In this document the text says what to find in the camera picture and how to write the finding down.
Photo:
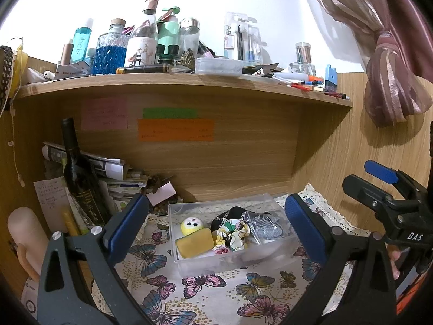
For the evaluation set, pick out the white tube carton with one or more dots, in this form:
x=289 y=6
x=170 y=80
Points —
x=72 y=69

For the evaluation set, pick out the white labelled box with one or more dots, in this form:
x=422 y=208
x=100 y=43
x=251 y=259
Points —
x=30 y=298

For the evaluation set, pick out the blue plastic block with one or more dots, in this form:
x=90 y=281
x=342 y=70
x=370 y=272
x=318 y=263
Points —
x=331 y=79

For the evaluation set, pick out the wooden shelf board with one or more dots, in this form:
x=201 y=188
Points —
x=203 y=84

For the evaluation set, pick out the clear bottle silver cap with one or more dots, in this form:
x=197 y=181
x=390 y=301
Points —
x=188 y=35

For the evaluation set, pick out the teal mouthwash bottle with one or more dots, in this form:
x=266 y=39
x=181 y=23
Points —
x=79 y=45

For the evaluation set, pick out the green sticky note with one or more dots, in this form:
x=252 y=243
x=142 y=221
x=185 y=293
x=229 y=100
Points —
x=169 y=113

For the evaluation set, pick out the mint green pump bottle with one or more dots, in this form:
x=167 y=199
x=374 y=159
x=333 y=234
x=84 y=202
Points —
x=169 y=32

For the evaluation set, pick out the handwritten paper note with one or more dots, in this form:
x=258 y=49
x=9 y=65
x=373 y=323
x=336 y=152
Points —
x=50 y=196

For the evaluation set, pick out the dark floral scrunchie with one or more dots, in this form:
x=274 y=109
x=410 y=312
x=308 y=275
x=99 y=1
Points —
x=233 y=237

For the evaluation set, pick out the faceted glass bottle blue liquid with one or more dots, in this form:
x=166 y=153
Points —
x=111 y=54

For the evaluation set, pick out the yellow hanging band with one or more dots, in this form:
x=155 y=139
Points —
x=20 y=71

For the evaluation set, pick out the orange sticky note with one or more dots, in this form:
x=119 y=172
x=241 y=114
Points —
x=176 y=130

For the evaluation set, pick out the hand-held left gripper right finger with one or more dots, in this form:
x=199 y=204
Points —
x=304 y=226

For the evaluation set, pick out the silver glitter pouch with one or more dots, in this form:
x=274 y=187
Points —
x=267 y=228

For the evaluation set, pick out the pale pink mug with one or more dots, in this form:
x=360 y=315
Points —
x=25 y=230

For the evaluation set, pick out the yellow highlighter pen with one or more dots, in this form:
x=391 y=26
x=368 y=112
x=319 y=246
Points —
x=71 y=223

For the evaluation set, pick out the butterfly print tablecloth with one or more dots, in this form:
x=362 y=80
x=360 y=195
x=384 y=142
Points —
x=203 y=287

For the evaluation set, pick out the small pink white card box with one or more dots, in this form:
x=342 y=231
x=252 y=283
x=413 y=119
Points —
x=162 y=193

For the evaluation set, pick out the dotted black headband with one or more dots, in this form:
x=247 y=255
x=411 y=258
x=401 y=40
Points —
x=5 y=71

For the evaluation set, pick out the yellow sponge block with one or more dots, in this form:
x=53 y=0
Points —
x=196 y=245

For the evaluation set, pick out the dark wine bottle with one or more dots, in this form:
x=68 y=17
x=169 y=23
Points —
x=79 y=176

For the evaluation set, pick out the pink brown cosmetic tube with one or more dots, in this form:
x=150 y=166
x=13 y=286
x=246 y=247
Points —
x=66 y=54

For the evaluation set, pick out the tall clear jar of sticks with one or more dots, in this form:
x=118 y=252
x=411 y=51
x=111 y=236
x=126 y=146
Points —
x=302 y=52

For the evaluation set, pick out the flat clear plastic case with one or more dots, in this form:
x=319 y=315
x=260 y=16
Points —
x=218 y=66

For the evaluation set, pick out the person's right hand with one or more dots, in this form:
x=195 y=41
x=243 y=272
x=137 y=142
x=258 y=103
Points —
x=394 y=260

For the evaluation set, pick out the pink striped curtain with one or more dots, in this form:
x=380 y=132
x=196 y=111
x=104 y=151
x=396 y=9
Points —
x=389 y=57

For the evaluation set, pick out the clear plastic storage box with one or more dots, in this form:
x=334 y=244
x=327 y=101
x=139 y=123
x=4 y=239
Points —
x=230 y=260

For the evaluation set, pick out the dark brown pen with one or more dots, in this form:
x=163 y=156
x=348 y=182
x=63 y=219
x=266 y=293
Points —
x=143 y=69

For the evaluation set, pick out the orange marker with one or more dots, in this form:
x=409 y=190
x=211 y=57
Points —
x=314 y=79

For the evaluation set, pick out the pink sticky note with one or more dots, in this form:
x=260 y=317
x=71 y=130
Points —
x=104 y=113

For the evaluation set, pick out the stack of magazines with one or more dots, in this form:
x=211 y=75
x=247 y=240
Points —
x=111 y=176

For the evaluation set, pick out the dark green binoculars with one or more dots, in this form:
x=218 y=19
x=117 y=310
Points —
x=169 y=52

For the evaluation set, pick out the clear bottle illustrated label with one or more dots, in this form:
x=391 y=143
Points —
x=143 y=40

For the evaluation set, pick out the short glass jar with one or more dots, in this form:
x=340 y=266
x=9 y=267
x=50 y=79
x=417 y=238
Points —
x=302 y=69

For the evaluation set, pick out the yellow plush ball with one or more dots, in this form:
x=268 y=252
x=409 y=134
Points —
x=191 y=226

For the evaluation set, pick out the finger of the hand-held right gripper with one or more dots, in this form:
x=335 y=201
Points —
x=365 y=191
x=380 y=172

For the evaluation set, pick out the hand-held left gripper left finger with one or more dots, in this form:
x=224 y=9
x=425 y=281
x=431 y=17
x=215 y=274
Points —
x=130 y=223

